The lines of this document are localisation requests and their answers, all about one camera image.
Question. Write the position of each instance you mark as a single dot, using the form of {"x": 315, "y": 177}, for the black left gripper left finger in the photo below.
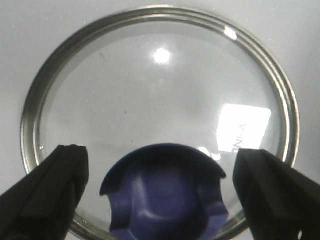
{"x": 42, "y": 205}

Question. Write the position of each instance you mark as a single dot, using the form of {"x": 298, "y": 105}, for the glass lid with blue knob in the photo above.
{"x": 153, "y": 75}

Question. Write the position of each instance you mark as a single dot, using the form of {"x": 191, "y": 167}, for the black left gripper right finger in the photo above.
{"x": 279, "y": 202}

